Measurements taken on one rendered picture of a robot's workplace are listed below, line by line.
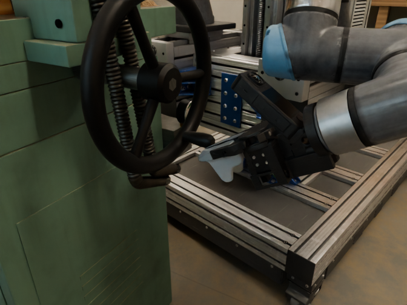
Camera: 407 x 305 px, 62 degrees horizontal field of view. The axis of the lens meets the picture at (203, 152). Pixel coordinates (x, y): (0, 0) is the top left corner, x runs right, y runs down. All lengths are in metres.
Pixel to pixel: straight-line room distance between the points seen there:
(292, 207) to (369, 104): 0.92
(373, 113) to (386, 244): 1.22
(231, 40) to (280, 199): 0.65
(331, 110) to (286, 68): 0.11
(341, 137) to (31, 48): 0.44
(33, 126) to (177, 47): 0.69
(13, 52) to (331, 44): 0.44
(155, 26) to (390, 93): 0.53
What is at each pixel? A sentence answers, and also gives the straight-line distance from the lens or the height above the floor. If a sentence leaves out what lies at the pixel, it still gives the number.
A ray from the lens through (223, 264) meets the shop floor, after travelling 1.35.
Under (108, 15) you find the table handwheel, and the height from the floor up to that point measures 0.91.
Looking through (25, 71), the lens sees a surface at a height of 0.83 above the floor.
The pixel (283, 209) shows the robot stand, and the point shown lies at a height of 0.21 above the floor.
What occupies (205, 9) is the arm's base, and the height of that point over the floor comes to 0.87.
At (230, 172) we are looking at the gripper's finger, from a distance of 0.52.
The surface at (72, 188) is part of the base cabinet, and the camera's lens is 0.70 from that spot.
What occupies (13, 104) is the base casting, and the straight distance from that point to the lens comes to 0.59.
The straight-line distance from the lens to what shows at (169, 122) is 0.90.
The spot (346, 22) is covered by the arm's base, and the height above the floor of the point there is 0.86.
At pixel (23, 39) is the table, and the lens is 0.59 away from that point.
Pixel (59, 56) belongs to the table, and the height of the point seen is 0.85.
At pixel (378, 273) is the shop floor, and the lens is 1.46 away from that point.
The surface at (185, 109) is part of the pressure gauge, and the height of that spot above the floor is 0.68.
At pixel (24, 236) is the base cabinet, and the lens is 0.67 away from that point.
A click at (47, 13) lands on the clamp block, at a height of 0.91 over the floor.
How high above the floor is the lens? 0.94
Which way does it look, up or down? 26 degrees down
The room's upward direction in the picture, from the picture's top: straight up
